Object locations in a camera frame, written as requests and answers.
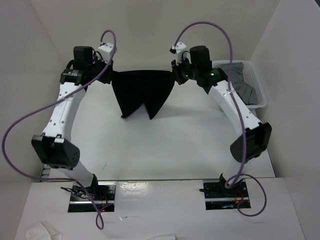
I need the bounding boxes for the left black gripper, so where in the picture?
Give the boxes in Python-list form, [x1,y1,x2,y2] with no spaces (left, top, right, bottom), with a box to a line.
[87,56,115,85]

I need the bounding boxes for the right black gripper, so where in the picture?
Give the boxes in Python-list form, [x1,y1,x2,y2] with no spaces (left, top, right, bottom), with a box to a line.
[171,54,199,85]

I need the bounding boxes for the black skirt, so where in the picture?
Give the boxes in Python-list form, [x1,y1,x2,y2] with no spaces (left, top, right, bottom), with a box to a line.
[111,70,175,119]

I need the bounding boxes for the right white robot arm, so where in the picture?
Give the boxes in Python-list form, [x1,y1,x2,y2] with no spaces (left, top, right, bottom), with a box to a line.
[169,42,272,197]

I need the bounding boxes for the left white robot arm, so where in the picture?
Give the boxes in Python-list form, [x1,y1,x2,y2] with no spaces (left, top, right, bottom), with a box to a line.
[31,43,116,200]

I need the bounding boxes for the white plastic basket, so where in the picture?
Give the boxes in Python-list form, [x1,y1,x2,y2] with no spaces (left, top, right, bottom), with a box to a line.
[211,59,268,109]

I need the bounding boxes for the grey skirt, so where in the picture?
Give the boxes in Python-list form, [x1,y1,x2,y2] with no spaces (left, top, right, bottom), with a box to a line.
[216,61,258,106]

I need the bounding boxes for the crumpled white tissue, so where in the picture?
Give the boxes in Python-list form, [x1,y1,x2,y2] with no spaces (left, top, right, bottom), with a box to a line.
[25,222,63,240]

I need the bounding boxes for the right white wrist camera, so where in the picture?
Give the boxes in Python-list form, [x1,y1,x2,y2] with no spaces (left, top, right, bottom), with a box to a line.
[169,42,189,65]

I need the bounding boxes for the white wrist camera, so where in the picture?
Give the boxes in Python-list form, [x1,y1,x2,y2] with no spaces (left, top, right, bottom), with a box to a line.
[97,42,117,63]
[169,42,189,65]

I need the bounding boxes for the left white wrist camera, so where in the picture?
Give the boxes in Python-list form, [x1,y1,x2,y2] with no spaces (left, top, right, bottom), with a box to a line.
[97,42,117,63]

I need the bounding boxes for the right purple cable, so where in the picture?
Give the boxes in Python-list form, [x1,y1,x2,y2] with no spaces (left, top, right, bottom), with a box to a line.
[172,21,268,217]

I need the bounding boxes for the purple cable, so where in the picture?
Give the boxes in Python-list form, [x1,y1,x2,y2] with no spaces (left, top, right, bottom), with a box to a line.
[172,21,268,217]
[1,30,118,230]

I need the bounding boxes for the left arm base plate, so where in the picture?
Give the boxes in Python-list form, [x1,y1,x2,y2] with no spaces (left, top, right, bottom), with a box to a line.
[61,182,116,213]

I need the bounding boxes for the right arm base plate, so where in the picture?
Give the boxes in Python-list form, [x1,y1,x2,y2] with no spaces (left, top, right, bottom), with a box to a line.
[199,179,251,211]

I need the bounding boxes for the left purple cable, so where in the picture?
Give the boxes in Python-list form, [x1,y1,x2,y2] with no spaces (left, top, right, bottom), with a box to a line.
[1,30,118,230]

